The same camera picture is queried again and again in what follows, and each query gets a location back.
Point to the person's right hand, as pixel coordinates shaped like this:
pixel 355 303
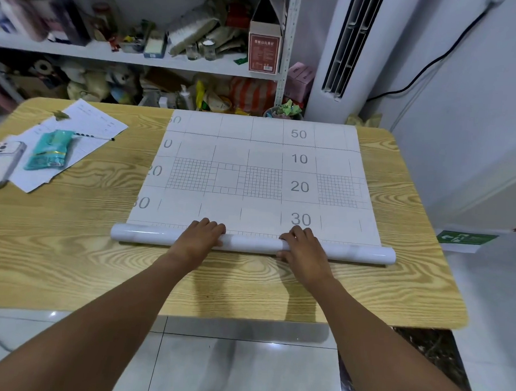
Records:
pixel 308 258

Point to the person's left hand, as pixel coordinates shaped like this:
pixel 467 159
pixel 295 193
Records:
pixel 193 241

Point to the person's right thumb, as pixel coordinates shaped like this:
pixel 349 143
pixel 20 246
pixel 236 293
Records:
pixel 282 255

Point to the person's left fingers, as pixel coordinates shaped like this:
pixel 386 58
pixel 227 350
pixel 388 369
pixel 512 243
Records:
pixel 209 227

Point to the white grid-backed film roll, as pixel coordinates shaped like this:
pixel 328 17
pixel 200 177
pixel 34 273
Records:
pixel 258 180

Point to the person's right forearm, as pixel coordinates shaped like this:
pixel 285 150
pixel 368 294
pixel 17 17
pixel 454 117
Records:
pixel 375 350

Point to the person's left forearm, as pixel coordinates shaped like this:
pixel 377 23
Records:
pixel 104 319

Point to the white plastic bottle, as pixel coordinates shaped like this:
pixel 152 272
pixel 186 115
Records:
pixel 185 98

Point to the orange striped bag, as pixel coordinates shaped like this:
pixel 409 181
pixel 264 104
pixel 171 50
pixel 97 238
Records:
pixel 252 96

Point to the bin with green wrappers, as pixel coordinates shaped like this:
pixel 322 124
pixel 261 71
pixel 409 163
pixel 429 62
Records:
pixel 285 109

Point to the black pen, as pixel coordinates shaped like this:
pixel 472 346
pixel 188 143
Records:
pixel 92 136

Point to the crumpled yellowish paper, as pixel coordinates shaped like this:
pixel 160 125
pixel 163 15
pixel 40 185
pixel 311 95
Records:
pixel 363 119

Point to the white paper sheets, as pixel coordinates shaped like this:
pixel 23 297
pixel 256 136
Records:
pixel 85 123

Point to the pink box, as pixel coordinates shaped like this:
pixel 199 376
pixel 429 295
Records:
pixel 300 81

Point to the small glass jar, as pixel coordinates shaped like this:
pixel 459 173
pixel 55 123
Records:
pixel 210 51
pixel 192 51

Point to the teal tissue packet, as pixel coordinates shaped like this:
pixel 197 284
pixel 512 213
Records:
pixel 49 150

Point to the green arrow sign sticker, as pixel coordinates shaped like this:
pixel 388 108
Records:
pixel 467 238

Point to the small green wrapper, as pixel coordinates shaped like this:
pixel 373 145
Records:
pixel 60 114

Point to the blue and white small box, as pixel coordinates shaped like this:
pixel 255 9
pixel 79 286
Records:
pixel 155 46

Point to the red and white carton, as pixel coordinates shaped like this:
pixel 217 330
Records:
pixel 265 47

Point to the beige woven bag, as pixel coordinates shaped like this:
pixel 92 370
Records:
pixel 191 30

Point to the white metal shelf unit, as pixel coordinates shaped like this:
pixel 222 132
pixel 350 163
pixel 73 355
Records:
pixel 97 51

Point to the white standing air conditioner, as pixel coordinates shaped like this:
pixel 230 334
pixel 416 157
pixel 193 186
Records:
pixel 347 55

